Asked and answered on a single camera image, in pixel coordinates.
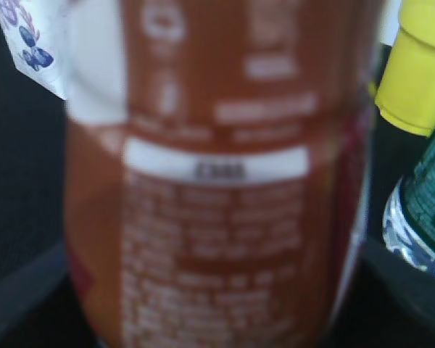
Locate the orange Nescafe coffee bottle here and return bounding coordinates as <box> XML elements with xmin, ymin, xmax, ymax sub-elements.
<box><xmin>65</xmin><ymin>1</ymin><xmax>383</xmax><ymax>347</ymax></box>

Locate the yellow paper cup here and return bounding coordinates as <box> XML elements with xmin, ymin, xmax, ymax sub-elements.
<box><xmin>375</xmin><ymin>1</ymin><xmax>435</xmax><ymax>136</ymax></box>

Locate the clear water bottle green label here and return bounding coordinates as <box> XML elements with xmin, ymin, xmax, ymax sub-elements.
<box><xmin>382</xmin><ymin>130</ymin><xmax>435</xmax><ymax>276</ymax></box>

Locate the white blueberry milk carton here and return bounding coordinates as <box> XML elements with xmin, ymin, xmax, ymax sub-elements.
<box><xmin>0</xmin><ymin>0</ymin><xmax>70</xmax><ymax>100</ymax></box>

